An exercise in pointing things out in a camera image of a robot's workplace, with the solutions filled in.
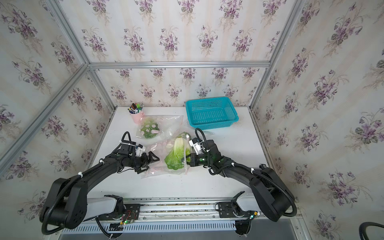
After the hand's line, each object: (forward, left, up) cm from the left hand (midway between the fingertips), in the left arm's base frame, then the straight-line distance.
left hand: (155, 163), depth 85 cm
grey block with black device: (-2, -63, -1) cm, 63 cm away
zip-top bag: (+24, +1, +3) cm, 24 cm away
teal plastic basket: (+45, -38, -5) cm, 59 cm away
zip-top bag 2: (+7, -3, +4) cm, 9 cm away
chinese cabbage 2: (0, -15, +9) cm, 17 cm away
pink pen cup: (+33, +17, +2) cm, 37 cm away
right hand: (-2, -18, +7) cm, 19 cm away
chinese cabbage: (+20, +5, +6) cm, 21 cm away
